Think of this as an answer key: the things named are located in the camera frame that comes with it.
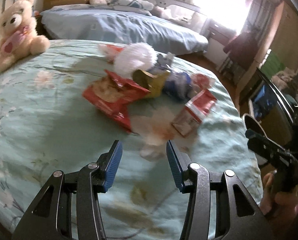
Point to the pink red plastic bag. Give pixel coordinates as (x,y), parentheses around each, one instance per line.
(198,83)

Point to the green floral bed sheet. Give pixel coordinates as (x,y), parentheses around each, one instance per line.
(46,125)

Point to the dark red hanging coat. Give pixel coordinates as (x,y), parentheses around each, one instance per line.
(242,49)

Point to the person's right hand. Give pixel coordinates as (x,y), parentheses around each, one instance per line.
(282,205)

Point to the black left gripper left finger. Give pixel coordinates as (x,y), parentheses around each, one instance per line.
(49,214)

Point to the cream teddy bear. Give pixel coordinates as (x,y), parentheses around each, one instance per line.
(19,37)

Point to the yellow snack packet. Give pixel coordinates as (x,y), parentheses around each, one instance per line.
(152,82)

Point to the white foam fruit net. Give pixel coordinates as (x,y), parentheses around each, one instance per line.
(135,56)

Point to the blue bed with quilt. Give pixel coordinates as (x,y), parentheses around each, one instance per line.
(85,22)

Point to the red chip bag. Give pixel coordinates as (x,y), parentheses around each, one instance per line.
(112,94)

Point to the wooden wardrobe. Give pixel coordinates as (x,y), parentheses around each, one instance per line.
(281,36)

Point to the printed paper wrapper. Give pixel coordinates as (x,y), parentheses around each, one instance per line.
(164,62)

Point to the white baby crib rail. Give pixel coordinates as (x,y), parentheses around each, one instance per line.
(180,13)

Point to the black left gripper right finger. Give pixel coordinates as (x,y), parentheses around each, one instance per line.
(237,214)

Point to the red white carton box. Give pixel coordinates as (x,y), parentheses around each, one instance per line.
(193,113)

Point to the stack of green boxes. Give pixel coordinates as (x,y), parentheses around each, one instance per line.
(271,64)

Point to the white round trash bin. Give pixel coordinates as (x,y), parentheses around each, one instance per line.
(254,125)

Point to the patterned white blue pillow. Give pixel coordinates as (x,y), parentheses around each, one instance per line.
(140,4)

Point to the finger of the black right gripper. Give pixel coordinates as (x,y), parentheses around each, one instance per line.
(275,154)

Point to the blue clear plastic wrapper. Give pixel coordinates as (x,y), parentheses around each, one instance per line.
(178,85)

